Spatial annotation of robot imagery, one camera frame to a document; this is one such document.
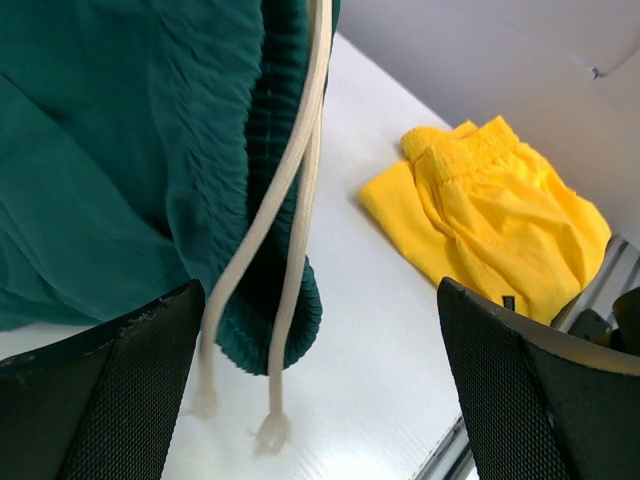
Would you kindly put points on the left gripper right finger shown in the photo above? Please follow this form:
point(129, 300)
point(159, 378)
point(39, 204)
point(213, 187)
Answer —
point(538, 403)

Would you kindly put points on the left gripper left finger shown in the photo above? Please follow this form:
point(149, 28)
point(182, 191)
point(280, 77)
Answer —
point(101, 404)

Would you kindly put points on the yellow shorts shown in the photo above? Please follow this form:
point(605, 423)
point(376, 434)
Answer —
point(479, 205)

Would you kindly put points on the green shorts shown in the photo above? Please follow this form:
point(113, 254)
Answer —
point(148, 143)

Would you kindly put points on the aluminium rail frame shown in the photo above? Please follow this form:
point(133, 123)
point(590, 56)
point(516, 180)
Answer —
point(619, 273)

